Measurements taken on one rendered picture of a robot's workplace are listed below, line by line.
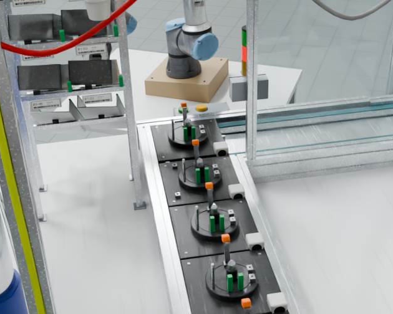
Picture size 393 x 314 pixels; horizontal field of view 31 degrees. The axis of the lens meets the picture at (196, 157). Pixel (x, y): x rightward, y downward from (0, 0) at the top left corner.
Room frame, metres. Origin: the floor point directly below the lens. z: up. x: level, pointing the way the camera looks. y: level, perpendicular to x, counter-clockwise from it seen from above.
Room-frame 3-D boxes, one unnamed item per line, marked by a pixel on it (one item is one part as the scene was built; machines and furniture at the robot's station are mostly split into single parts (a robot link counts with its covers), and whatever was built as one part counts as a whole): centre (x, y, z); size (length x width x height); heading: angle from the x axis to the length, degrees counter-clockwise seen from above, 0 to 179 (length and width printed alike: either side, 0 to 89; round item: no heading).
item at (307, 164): (2.15, -0.27, 0.91); 0.84 x 0.28 x 0.10; 98
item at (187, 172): (1.88, -0.01, 1.01); 0.24 x 0.24 x 0.13; 8
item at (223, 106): (2.35, -0.03, 0.93); 0.21 x 0.07 x 0.06; 98
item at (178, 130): (2.13, 0.03, 0.98); 0.14 x 0.14 x 0.02
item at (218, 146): (2.05, -0.08, 0.97); 0.05 x 0.05 x 0.04; 8
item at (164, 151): (2.13, 0.03, 0.96); 0.24 x 0.24 x 0.02; 8
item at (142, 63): (2.68, 0.06, 0.84); 0.90 x 0.70 x 0.03; 70
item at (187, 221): (1.63, -0.05, 1.01); 0.24 x 0.24 x 0.13; 8
